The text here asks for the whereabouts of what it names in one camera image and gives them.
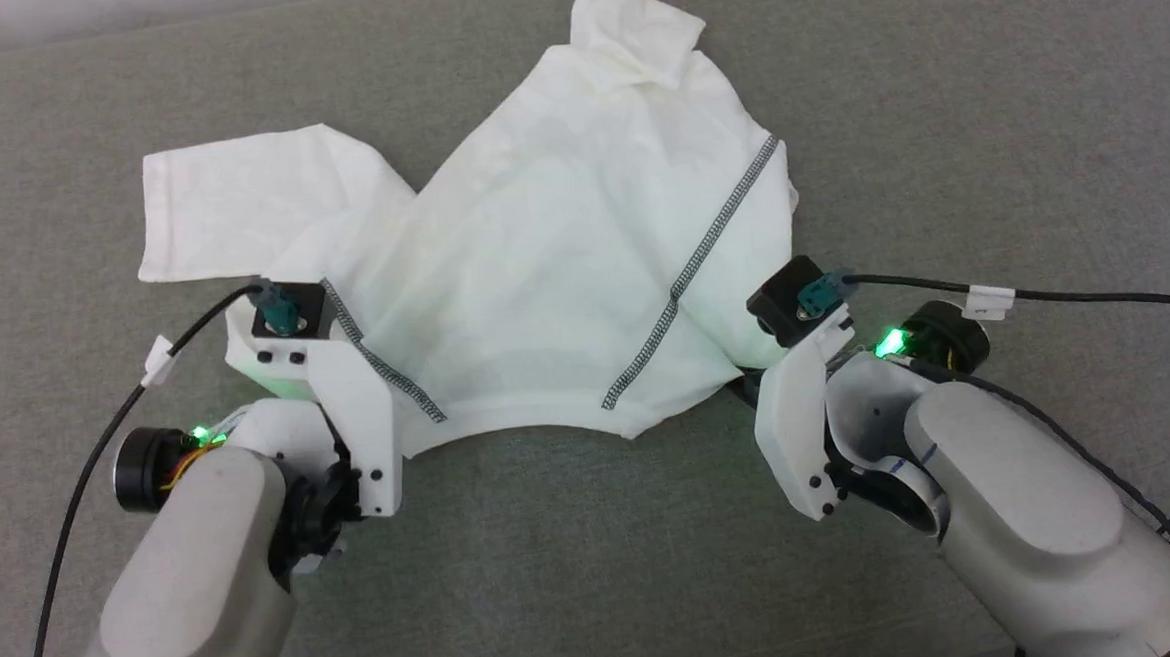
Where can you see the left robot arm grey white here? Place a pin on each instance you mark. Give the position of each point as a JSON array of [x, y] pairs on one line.
[[188, 590]]

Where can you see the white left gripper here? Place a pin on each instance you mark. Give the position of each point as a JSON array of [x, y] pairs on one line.
[[359, 410]]

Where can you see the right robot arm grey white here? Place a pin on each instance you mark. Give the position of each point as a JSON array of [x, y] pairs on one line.
[[1046, 525]]

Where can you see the white t-shirt grey stitching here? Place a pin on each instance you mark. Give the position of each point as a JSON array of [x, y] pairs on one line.
[[541, 261]]

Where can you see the grey fabric sofa cushion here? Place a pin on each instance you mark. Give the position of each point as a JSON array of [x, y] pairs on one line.
[[598, 568]]

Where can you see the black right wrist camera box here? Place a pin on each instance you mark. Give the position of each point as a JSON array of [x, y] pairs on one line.
[[779, 303]]

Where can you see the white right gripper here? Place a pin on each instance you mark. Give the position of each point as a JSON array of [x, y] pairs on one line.
[[796, 428]]

